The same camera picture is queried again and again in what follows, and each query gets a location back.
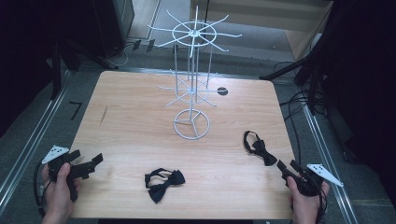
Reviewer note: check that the light wooden shelf unit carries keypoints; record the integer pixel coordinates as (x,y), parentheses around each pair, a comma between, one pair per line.
(264,18)

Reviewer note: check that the person's right hand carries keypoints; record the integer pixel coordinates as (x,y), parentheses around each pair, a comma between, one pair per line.
(306,207)

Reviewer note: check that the metal floor rail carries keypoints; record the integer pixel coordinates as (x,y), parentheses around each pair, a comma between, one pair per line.
(330,168)
(31,143)

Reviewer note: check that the dark cabinet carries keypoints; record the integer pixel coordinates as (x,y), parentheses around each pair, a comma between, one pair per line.
(115,25)

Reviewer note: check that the black stand leg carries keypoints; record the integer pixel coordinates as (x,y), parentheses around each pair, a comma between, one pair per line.
(283,70)

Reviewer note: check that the black bow tie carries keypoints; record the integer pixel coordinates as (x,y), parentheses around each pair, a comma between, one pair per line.
(261,148)
(162,189)

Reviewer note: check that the person's left hand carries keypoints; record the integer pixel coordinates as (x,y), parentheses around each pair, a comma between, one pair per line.
(59,196)

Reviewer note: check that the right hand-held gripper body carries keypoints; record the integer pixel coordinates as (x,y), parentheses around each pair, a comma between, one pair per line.
(308,182)

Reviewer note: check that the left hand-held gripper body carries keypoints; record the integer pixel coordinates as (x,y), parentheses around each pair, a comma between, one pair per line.
(81,170)

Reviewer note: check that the black stand post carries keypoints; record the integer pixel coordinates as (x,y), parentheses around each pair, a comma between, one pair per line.
(56,68)

